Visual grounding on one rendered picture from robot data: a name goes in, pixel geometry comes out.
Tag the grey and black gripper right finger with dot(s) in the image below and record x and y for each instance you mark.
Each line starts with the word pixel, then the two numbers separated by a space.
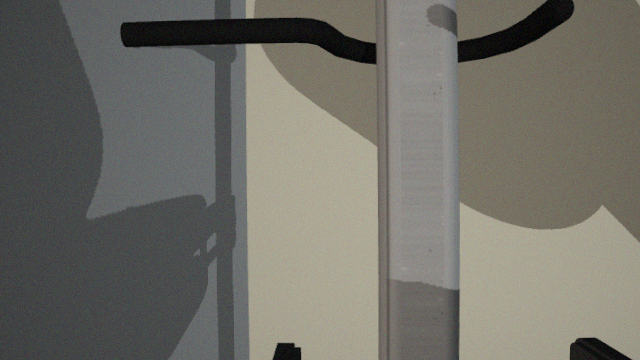
pixel 594 349

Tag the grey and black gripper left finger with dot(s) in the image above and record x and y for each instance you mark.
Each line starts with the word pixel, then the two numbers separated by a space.
pixel 287 351

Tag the dark grey wall panel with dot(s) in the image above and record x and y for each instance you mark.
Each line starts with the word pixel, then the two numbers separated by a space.
pixel 123 185

